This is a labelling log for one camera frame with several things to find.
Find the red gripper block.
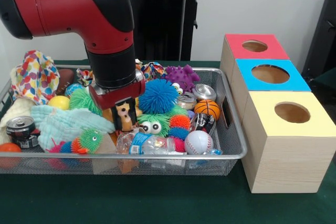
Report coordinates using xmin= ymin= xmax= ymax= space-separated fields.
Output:
xmin=88 ymin=78 xmax=146 ymax=131

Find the brown monkey plush toy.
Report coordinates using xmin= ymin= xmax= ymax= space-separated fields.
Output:
xmin=102 ymin=102 xmax=144 ymax=132

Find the blue fuzzy ball toy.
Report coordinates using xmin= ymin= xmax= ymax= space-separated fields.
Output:
xmin=138 ymin=79 xmax=179 ymax=116

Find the crushed clear plastic bottle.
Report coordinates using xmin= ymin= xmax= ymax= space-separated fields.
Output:
xmin=117 ymin=132 xmax=187 ymax=156

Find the crushed red soda can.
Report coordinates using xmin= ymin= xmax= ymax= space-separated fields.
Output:
xmin=189 ymin=112 xmax=217 ymax=133

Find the shallow clear mesh bin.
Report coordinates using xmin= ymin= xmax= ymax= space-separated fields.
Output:
xmin=0 ymin=64 xmax=248 ymax=175

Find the wooden box with three holes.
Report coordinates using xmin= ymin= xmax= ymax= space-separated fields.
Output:
xmin=219 ymin=34 xmax=336 ymax=194

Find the mint green cloth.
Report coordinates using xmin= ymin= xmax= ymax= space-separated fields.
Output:
xmin=30 ymin=104 xmax=116 ymax=153

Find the white dimpled ball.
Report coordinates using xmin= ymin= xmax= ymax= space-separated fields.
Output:
xmin=184 ymin=130 xmax=214 ymax=155

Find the small toy basketball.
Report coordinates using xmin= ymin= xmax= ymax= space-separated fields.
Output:
xmin=194 ymin=100 xmax=221 ymax=120

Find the crushed silver can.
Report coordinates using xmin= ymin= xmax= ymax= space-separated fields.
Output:
xmin=193 ymin=83 xmax=217 ymax=101

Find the dark green tablecloth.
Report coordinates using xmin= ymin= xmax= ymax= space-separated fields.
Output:
xmin=0 ymin=59 xmax=336 ymax=224
xmin=311 ymin=67 xmax=336 ymax=96

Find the colourful dotted cloth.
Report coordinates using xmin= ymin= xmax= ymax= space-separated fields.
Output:
xmin=10 ymin=50 xmax=61 ymax=105

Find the black soda can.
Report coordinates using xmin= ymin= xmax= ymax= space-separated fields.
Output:
xmin=5 ymin=115 xmax=41 ymax=149

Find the black monitor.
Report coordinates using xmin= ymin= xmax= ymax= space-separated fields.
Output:
xmin=301 ymin=0 xmax=336 ymax=78

